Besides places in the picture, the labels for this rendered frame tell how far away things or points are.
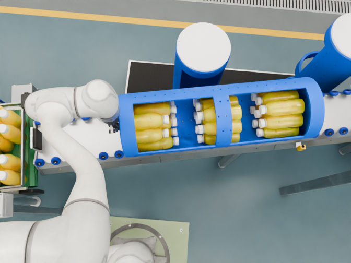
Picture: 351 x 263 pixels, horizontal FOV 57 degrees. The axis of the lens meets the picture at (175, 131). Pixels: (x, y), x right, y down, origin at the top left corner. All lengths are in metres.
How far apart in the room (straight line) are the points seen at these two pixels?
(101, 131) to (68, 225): 1.03
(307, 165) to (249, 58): 1.01
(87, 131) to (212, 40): 0.78
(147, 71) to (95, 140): 1.09
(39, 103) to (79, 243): 0.56
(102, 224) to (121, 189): 1.85
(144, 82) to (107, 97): 1.56
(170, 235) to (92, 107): 0.68
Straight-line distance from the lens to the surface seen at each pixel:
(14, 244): 0.67
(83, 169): 0.80
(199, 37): 1.72
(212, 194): 2.53
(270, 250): 2.63
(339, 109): 1.90
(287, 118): 1.54
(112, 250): 1.25
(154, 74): 2.59
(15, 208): 1.87
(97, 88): 1.02
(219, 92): 1.40
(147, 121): 1.38
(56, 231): 0.66
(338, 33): 1.95
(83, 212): 0.69
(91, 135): 1.66
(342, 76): 2.10
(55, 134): 0.95
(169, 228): 1.44
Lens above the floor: 2.50
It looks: 75 degrees down
